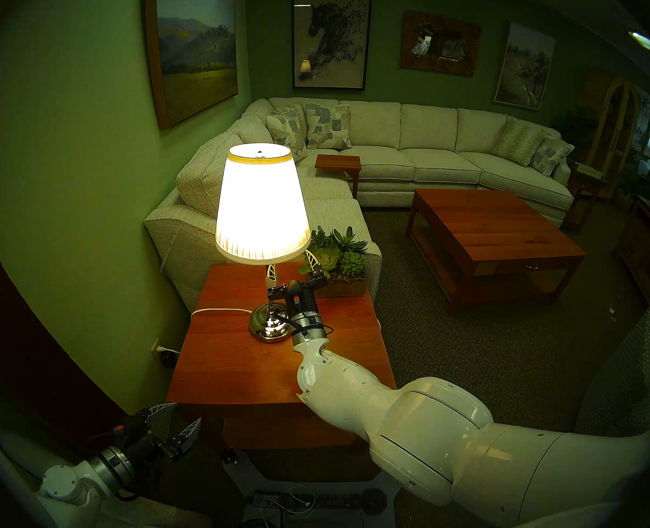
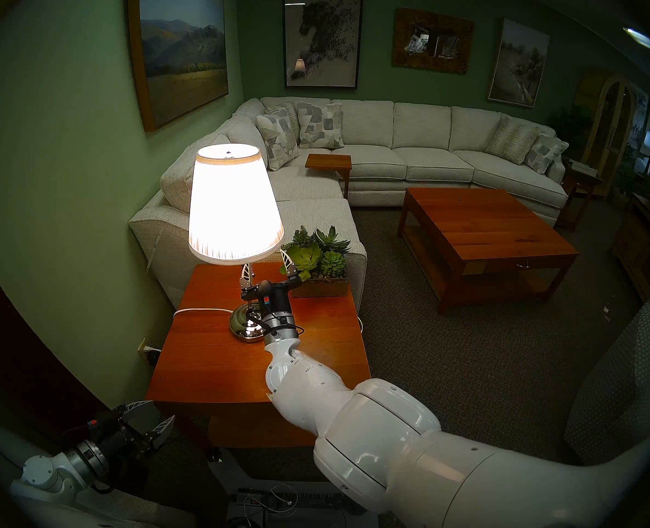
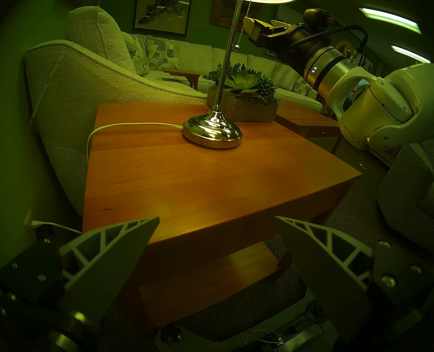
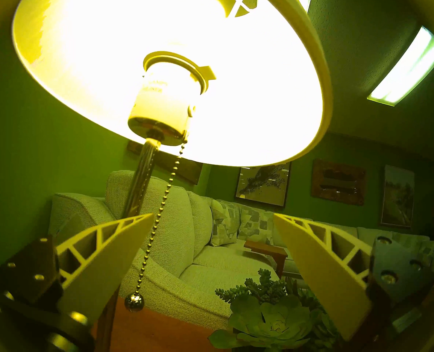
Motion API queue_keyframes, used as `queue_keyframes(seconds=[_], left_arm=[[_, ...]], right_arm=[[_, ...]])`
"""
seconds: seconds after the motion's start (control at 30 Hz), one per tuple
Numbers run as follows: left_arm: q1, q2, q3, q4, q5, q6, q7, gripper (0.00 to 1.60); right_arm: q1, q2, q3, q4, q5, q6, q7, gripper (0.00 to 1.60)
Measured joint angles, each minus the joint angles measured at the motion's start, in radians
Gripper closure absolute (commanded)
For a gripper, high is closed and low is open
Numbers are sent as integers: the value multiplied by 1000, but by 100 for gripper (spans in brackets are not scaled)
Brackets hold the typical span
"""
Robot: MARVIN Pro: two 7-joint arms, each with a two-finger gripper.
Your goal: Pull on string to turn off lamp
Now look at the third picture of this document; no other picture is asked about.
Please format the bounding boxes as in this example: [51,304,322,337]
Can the fluorescent ceiling light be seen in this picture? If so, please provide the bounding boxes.
[391,44,431,64]
[360,7,422,35]

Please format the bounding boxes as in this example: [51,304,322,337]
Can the white wall outlet plate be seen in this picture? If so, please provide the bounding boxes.
[24,210,37,242]

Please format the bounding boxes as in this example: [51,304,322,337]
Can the dotted fabric armchair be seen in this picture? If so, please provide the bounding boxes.
[377,136,434,253]

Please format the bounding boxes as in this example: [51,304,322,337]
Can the table lamp with white shade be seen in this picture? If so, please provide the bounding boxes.
[182,0,303,150]

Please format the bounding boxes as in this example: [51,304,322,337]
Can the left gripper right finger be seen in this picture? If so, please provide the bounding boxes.
[275,216,434,341]

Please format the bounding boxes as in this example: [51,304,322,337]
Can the striped beige throw pillow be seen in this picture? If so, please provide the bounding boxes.
[272,62,300,92]

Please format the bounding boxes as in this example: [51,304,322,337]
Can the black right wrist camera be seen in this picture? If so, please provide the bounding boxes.
[303,8,337,29]

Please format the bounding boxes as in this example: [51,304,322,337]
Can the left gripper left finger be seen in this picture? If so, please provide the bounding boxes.
[0,216,161,326]

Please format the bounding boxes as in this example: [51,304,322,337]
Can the small wooden sofa table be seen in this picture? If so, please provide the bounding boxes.
[161,67,202,91]

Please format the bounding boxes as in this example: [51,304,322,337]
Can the square wooden side table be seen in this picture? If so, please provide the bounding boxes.
[81,102,363,334]

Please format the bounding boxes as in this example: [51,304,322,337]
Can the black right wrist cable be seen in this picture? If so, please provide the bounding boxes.
[290,24,370,59]

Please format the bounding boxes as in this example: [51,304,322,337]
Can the grey patchwork throw pillow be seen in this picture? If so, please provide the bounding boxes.
[294,76,319,99]
[123,32,150,76]
[144,35,181,72]

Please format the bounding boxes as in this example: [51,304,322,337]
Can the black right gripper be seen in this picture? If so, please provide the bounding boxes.
[243,16,323,68]

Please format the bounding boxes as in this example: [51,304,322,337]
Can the metal bead pull chain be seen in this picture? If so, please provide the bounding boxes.
[233,0,254,52]

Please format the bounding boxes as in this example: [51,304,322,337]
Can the black framed horse picture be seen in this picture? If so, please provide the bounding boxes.
[134,0,195,36]

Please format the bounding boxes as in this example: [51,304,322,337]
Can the black power plug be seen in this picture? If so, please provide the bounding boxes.
[37,224,57,242]

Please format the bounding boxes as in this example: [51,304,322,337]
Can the beige sectional sofa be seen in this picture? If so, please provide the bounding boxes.
[23,5,325,218]

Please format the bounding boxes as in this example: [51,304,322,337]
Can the succulent plants in box planter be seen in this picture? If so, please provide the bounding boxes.
[203,62,280,123]

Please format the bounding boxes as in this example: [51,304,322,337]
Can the large wooden coffee table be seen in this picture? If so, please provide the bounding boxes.
[275,100,346,155]

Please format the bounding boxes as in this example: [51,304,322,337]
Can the white lamp power cord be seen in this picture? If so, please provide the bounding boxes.
[31,122,184,235]

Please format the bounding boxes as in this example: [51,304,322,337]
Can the arched wooden display cabinet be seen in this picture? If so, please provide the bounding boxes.
[330,37,361,63]

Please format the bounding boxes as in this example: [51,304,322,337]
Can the rustic wood framed mirror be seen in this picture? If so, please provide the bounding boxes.
[210,0,247,30]

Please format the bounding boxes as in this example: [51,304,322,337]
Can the power strip on robot base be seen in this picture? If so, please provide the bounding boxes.
[272,311,324,347]

